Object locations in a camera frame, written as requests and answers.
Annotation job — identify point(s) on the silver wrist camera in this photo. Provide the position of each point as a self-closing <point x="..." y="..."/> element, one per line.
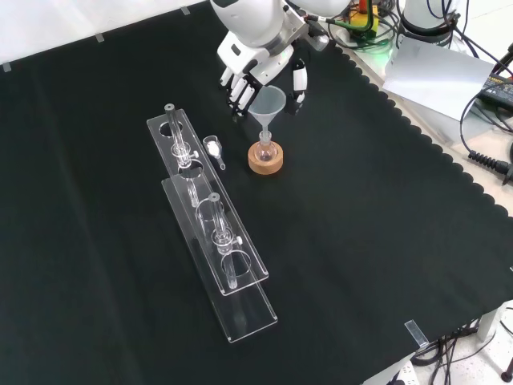
<point x="318" y="40"/>

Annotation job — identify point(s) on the pale board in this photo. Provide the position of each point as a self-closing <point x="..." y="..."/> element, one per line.
<point x="433" y="76"/>

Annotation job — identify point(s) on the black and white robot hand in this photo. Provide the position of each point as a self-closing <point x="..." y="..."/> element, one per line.
<point x="240" y="54"/>

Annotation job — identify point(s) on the black tripod leg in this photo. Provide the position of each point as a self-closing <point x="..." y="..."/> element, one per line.
<point x="507" y="375"/>

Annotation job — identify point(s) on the black power adapter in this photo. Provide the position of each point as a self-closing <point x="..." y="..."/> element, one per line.
<point x="499" y="86"/>

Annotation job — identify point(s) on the clear acrylic funnel stand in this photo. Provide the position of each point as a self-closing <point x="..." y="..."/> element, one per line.
<point x="240" y="313"/>

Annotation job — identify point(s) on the yellow stop button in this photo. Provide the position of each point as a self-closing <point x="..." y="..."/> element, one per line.
<point x="354" y="18"/>

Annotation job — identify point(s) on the clear plastic funnel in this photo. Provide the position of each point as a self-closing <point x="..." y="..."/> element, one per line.
<point x="267" y="106"/>

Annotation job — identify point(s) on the glass weighing funnel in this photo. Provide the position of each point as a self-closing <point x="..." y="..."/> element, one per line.
<point x="211" y="147"/>

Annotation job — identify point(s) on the black bench cloth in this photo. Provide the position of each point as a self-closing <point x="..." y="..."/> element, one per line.
<point x="360" y="240"/>

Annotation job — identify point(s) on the white table leg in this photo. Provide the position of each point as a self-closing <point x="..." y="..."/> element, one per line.
<point x="487" y="325"/>

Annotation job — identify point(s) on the white power strip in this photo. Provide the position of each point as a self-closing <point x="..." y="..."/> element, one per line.
<point x="405" y="375"/>

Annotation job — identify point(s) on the small glass round-bottom flask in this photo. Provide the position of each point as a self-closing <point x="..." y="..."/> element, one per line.
<point x="265" y="152"/>

